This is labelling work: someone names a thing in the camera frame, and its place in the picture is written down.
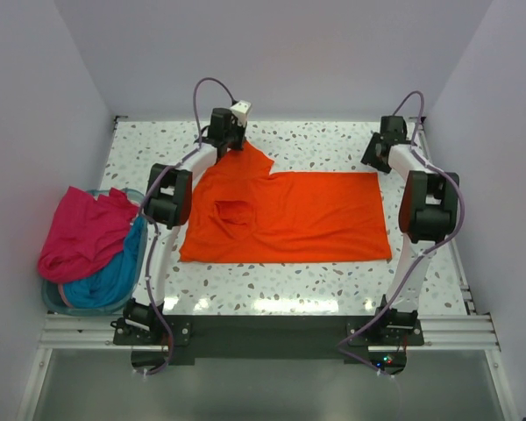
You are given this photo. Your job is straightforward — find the orange t shirt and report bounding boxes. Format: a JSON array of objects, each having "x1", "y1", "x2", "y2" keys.
[{"x1": 180, "y1": 145, "x2": 392, "y2": 264}]

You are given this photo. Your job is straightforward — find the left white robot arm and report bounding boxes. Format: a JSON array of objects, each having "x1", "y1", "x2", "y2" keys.
[{"x1": 124, "y1": 100, "x2": 252, "y2": 333}]

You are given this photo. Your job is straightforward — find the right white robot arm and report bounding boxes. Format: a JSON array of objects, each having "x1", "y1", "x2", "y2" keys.
[{"x1": 361, "y1": 115, "x2": 463, "y2": 336}]

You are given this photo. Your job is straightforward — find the pink t shirt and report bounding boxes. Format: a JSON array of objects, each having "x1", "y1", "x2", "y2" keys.
[{"x1": 37, "y1": 187, "x2": 139, "y2": 284}]

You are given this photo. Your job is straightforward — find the blue t shirt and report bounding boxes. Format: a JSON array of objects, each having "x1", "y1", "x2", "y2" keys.
[{"x1": 58, "y1": 218, "x2": 147, "y2": 312}]

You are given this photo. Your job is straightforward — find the teal plastic basket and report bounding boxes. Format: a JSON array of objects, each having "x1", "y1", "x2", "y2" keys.
[{"x1": 37, "y1": 187, "x2": 146, "y2": 316}]

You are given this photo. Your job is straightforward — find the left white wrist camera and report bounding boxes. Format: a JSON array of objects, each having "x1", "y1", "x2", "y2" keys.
[{"x1": 230, "y1": 100, "x2": 252, "y2": 127}]

